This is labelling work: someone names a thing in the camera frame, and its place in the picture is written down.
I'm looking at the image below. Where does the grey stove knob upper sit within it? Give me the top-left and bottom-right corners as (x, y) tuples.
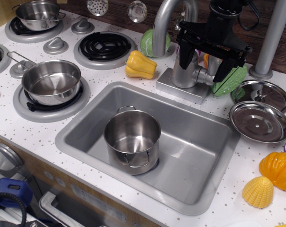
(71, 18), (95, 35)

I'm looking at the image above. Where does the steel pot in sink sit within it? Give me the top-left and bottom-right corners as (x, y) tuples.
(103, 106), (161, 175)

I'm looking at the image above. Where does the steel saucepan with handle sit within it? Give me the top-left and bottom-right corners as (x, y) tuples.
(7, 51), (81, 106)

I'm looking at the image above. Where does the grey stove knob left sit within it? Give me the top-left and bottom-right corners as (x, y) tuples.
(9, 60), (34, 79)

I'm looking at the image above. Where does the grey stove knob middle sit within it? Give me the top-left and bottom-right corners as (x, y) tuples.
(43, 37), (69, 55)

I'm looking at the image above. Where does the hanging steel ladle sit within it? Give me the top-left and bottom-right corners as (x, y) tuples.
(127, 0), (147, 23)

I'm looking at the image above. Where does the grey faucet lever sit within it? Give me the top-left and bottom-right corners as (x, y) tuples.
(193, 55), (222, 86)

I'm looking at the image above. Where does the grey toy sink basin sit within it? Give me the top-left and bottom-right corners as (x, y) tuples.
(55, 82), (240, 216)

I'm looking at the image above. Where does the orange toy pumpkin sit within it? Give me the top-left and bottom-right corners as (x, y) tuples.
(259, 152), (286, 191)

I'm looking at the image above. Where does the steel two-handled bowl pot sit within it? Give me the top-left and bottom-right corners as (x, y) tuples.
(12, 0), (66, 31)

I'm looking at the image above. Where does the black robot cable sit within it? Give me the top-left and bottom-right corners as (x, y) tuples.
(236, 0), (261, 32)

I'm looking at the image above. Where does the steel round plate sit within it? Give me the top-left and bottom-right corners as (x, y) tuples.
(229, 101), (286, 144)

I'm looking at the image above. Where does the grey oven door handle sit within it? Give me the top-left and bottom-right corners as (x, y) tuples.
(39, 191), (124, 227)

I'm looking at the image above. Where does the green toy cabbage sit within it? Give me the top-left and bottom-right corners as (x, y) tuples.
(140, 28), (171, 57)

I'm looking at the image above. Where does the blue clamp with black cable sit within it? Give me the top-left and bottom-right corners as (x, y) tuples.
(0, 178), (33, 227)

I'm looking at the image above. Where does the yellow toy corn piece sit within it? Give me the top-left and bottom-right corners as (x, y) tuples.
(242, 176), (274, 209)

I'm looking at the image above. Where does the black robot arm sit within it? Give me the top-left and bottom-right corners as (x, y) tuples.
(177, 0), (252, 83)

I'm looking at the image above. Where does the grey stove knob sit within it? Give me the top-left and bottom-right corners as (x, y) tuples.
(71, 18), (95, 35)
(9, 60), (34, 79)
(43, 37), (69, 55)

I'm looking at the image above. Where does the steel pot lid with knob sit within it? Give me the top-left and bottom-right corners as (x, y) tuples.
(231, 80), (286, 113)

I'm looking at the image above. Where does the hanging steel strainer spoon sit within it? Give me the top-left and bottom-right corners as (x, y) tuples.
(87, 0), (109, 17)

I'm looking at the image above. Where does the burner under back pot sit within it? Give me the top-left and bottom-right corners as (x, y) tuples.
(5, 17), (64, 44)

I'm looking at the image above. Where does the grey curved toy faucet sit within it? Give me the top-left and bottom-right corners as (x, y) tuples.
(152, 0), (212, 105)

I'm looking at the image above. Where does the black coil burner back middle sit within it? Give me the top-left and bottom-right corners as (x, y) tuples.
(73, 32), (137, 70)

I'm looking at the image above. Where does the yellow toy bell pepper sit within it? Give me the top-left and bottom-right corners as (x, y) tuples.
(124, 50), (157, 79)

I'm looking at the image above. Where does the green toy leafy vegetable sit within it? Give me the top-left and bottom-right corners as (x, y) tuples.
(212, 65), (247, 96)

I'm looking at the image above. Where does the orange toy vegetable behind faucet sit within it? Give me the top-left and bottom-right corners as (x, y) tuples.
(203, 53), (209, 69)

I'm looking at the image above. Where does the grey oven dial knob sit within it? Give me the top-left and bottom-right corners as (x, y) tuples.
(0, 143), (23, 171)

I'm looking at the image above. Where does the burner under saucepan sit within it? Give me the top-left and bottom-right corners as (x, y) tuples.
(13, 78), (90, 123)

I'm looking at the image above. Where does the grey vertical pole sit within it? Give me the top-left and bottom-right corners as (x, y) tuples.
(249, 0), (286, 80)

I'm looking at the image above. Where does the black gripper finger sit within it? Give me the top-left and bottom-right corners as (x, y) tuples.
(213, 55), (243, 83)
(179, 39), (195, 70)

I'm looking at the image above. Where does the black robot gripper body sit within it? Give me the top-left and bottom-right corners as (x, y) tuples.
(177, 10), (252, 64)

